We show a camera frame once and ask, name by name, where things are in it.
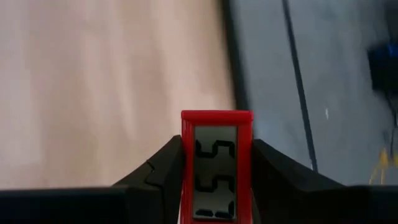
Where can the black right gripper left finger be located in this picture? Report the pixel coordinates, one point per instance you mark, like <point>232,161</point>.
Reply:
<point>161,193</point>

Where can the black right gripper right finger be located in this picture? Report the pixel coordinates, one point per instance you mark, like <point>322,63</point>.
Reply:
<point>280,193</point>

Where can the black floor tape strip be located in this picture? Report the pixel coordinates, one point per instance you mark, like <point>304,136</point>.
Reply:
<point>298,77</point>

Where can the black aluminium table frame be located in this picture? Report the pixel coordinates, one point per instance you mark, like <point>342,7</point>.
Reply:
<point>234,56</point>

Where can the black device with blue part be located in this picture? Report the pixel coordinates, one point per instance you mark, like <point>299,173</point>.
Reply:
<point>381,71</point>

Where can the red digital clock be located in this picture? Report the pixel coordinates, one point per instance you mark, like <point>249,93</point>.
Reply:
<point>217,118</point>

